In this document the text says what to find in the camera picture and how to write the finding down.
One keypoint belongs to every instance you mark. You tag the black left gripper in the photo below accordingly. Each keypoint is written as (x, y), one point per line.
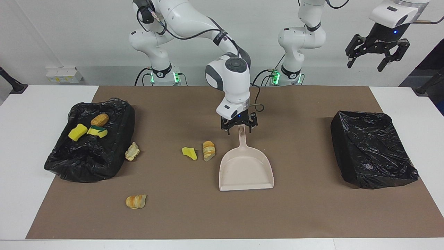
(383, 34)

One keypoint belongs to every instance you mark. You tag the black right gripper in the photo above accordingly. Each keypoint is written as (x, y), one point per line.
(238, 119)

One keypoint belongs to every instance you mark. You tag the striped croissant piece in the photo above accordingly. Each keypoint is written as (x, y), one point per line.
(136, 201)
(208, 150)

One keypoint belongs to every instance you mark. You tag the beige plastic dustpan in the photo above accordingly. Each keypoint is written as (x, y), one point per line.
(244, 170)

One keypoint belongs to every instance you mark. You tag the yellow sponge piece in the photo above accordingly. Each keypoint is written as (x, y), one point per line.
(77, 132)
(189, 152)
(97, 131)

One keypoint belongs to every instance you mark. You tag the brown bread roll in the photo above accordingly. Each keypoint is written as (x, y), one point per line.
(100, 119)

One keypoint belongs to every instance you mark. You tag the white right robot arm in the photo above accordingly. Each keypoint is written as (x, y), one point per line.
(232, 83)

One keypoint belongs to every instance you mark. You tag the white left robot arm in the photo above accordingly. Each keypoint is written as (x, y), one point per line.
(301, 36)

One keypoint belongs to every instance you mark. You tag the black trash bag bin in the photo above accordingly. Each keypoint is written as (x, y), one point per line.
(371, 152)
(90, 159)

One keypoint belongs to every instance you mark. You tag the brown table mat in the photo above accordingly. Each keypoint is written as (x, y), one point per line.
(208, 215)

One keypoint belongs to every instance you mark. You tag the pale bread piece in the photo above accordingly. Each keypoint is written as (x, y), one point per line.
(132, 151)

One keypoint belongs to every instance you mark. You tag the white power strip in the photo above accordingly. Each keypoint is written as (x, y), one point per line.
(62, 75)

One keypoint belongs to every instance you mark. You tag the black camera stand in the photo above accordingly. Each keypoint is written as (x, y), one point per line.
(425, 88)
(17, 88)

